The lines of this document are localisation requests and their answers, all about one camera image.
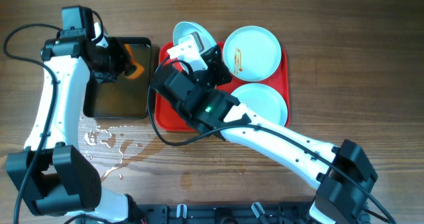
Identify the orange green scrub sponge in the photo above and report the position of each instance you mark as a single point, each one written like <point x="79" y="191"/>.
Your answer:
<point x="134" y="69"/>

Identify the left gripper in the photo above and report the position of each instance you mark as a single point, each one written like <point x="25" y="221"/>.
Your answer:
<point x="122" y="59"/>

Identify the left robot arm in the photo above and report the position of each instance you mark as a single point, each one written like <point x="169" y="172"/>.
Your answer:
<point x="51" y="175"/>

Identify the black water basin tray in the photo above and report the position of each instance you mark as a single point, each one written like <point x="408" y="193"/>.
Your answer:
<point x="123" y="98"/>

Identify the red plastic serving tray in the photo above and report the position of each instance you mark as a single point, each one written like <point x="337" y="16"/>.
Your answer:
<point x="167" y="119"/>

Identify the white plate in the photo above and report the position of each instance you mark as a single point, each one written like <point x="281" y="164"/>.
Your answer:
<point x="252" y="53"/>
<point x="185" y="31"/>
<point x="264" y="100"/>

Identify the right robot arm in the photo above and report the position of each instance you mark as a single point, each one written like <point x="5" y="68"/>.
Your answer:
<point x="342" y="176"/>

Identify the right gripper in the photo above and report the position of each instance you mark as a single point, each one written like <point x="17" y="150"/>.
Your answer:
<point x="214" y="59"/>

